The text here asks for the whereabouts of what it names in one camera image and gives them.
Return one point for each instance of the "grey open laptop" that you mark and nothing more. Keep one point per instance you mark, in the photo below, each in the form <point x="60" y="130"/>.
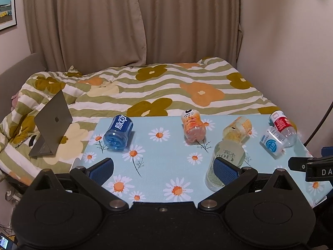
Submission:
<point x="52" y="122"/>

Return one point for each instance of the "clear white-label bottle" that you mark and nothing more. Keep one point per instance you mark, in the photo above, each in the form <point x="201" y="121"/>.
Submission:
<point x="230" y="151"/>

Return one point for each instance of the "daisy print blue tablecloth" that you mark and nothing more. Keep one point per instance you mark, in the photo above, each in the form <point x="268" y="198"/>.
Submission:
<point x="159" y="166"/>

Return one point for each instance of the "floor clutter boxes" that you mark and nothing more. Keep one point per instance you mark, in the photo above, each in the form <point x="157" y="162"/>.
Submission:
<point x="9" y="199"/>

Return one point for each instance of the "yellow drink bottle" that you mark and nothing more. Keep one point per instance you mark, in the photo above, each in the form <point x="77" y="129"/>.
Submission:
<point x="238" y="130"/>

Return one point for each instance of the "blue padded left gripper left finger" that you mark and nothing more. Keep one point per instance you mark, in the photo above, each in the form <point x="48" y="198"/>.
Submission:
<point x="97" y="174"/>

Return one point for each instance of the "red label water bottle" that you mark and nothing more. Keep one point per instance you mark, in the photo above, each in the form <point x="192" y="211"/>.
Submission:
<point x="284" y="126"/>

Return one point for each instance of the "grey upholstered headboard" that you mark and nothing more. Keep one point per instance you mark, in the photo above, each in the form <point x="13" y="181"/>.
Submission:
<point x="18" y="80"/>

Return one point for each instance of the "blue label water bottle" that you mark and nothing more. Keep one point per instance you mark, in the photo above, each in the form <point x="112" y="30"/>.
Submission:
<point x="273" y="141"/>

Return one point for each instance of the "blue plastic drink bottle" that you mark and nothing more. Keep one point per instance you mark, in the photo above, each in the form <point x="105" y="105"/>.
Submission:
<point x="117" y="136"/>

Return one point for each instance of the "floral striped bed quilt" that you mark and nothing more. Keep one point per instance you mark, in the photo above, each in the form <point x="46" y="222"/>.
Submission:
<point x="212" y="86"/>

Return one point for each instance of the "beige curtain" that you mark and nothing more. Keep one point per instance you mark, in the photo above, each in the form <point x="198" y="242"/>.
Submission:
<point x="97" y="34"/>

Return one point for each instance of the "framed wall picture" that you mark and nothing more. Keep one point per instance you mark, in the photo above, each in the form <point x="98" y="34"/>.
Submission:
<point x="7" y="14"/>

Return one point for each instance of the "orange peach drink bottle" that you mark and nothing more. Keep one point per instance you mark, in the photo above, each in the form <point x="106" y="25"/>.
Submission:
<point x="193" y="127"/>

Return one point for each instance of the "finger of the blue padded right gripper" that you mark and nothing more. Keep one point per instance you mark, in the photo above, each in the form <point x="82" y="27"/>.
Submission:
<point x="227" y="172"/>

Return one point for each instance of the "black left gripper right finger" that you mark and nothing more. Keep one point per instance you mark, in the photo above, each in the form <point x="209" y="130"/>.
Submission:
<point x="299" y="164"/>

